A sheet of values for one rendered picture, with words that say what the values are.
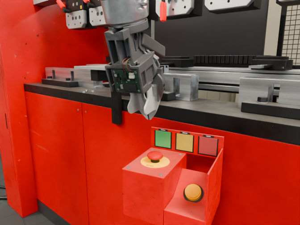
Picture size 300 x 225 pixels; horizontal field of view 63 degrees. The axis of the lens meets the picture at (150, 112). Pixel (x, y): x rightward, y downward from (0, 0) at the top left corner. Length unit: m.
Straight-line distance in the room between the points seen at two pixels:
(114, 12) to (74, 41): 1.45
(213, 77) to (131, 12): 0.77
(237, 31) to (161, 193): 1.02
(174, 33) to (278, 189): 1.12
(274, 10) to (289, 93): 2.07
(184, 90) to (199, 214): 0.48
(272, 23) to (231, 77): 1.73
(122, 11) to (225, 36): 1.04
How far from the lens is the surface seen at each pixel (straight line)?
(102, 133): 1.09
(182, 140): 0.66
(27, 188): 1.86
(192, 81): 0.90
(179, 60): 1.17
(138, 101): 0.53
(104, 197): 1.22
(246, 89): 0.81
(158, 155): 0.60
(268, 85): 0.79
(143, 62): 0.44
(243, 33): 1.38
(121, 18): 0.43
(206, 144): 0.65
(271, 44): 2.77
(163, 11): 0.91
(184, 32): 1.54
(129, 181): 0.59
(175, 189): 0.63
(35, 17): 1.75
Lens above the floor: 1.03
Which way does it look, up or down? 13 degrees down
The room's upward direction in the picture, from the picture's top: straight up
